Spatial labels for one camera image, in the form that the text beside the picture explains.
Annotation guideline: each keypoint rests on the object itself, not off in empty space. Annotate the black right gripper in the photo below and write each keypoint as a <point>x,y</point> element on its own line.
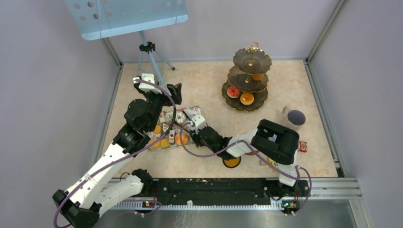
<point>196,138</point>

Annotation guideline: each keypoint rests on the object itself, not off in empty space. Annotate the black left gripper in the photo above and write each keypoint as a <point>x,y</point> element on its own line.
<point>176,90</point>

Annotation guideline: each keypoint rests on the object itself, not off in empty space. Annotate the round golden bun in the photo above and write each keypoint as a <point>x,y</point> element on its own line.
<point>181,139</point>

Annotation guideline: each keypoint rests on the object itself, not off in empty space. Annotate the white chocolate-striped donut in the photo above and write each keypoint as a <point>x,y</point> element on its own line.
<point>180,118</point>

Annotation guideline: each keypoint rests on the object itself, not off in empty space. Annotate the white cake slice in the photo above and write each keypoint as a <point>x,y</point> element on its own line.
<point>171,136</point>

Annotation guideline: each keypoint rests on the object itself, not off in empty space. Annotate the round biscuit cookie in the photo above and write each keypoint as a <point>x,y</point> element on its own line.
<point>157,130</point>

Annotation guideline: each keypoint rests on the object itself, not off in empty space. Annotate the red sprinkled donut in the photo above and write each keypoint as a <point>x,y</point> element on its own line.
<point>233,92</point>

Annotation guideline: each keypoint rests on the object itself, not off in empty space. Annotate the orange fruit tart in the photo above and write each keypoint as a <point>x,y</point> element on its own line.
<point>247,98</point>

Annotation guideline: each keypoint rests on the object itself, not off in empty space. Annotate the brown croissant pastry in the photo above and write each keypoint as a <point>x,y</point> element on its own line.
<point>257,77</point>

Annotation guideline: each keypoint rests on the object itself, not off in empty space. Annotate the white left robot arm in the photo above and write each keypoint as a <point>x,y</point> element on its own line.
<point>83,203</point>

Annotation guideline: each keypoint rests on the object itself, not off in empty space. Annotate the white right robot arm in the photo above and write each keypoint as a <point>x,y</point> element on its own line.
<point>276,142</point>

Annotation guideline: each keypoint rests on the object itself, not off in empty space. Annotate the floral serving tray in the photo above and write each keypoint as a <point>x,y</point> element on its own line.
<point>165,120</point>

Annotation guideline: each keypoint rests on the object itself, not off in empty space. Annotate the smiley face coaster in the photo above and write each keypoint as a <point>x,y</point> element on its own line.
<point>231,163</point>

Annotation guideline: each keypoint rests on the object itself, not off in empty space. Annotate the three-tier smoked glass stand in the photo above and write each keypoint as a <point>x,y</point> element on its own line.
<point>248,61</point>

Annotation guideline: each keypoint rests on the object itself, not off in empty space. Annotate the red owl toy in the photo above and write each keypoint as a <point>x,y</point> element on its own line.
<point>302,146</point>

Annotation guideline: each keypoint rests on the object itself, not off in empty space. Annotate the light blue music stand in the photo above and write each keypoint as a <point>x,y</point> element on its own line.
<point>98,19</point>

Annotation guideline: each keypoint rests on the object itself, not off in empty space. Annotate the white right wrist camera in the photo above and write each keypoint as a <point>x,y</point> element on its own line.
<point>199,122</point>

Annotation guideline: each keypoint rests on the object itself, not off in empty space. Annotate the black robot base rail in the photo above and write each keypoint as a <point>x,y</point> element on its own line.
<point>221,191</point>

